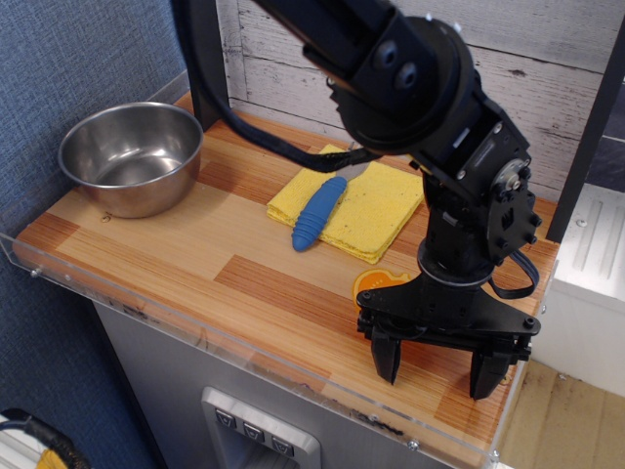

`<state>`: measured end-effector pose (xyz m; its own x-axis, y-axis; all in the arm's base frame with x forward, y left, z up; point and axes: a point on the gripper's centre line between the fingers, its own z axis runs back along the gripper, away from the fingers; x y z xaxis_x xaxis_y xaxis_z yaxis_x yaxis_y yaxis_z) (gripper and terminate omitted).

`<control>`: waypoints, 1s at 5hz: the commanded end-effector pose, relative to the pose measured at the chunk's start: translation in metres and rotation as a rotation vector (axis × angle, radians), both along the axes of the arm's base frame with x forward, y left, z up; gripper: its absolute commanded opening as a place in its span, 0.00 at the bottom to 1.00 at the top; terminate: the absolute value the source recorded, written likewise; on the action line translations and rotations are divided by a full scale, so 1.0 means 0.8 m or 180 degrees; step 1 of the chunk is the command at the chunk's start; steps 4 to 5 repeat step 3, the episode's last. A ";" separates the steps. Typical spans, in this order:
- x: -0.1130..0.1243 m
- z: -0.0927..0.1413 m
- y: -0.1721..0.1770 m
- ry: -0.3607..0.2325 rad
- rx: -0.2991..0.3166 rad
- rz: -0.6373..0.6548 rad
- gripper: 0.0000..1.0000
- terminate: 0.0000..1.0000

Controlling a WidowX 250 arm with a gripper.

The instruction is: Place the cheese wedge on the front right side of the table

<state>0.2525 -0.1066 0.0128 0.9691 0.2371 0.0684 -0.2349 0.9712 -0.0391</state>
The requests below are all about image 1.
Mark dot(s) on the blue handled fork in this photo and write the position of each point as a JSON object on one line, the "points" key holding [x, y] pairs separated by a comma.
{"points": [[316, 213]]}

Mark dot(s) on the yellow folded cloth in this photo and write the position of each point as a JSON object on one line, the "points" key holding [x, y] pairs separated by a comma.
{"points": [[369, 214]]}

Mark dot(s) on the white side cabinet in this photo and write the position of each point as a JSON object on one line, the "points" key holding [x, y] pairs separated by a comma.
{"points": [[582, 314]]}

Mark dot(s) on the left black vertical post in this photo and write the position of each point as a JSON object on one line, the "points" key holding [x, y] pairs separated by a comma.
{"points": [[199, 33]]}

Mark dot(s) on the clear acrylic table guard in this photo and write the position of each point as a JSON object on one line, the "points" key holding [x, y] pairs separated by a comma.
{"points": [[294, 313]]}

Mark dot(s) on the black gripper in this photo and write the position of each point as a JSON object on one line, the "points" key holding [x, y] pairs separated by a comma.
{"points": [[455, 316]]}

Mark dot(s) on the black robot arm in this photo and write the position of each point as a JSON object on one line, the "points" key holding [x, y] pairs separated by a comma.
{"points": [[409, 86]]}

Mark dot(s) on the black vertical post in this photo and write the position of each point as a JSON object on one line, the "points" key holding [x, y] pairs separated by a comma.
{"points": [[589, 142], [199, 33]]}

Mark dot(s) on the silver dispenser button panel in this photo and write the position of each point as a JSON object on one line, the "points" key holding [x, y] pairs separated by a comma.
{"points": [[244, 436]]}

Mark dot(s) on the orange cheese wedge toy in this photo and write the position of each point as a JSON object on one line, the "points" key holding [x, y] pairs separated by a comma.
{"points": [[377, 278]]}

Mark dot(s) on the right black vertical post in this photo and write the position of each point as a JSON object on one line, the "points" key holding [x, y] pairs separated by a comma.
{"points": [[589, 142]]}

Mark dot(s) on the grey toy fridge cabinet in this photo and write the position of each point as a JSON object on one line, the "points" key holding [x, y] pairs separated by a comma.
{"points": [[168, 375]]}

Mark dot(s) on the stainless steel bowl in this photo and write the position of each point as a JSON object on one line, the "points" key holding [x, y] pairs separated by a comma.
{"points": [[135, 160]]}

